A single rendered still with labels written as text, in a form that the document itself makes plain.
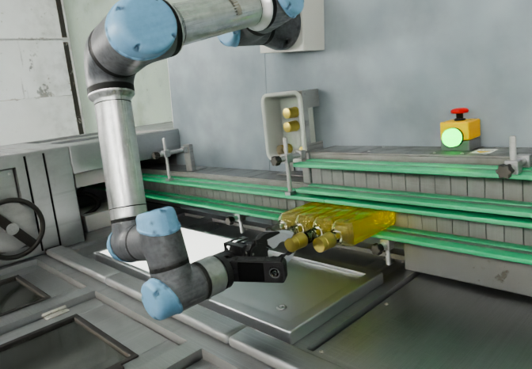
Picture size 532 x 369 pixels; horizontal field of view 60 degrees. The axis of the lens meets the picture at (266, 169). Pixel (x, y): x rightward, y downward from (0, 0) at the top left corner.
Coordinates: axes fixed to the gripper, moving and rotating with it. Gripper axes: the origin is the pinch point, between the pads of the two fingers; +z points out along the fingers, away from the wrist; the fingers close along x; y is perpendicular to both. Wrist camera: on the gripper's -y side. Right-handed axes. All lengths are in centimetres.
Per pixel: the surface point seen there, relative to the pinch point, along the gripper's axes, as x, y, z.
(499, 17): -45, -30, 44
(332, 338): 16.1, -13.5, -5.4
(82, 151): -20, 105, -1
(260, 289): 12.6, 10.5, -2.1
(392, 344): 16.3, -24.2, -0.5
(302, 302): 12.6, -2.9, -2.0
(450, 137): -19.1, -22.6, 33.1
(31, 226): 3, 104, -24
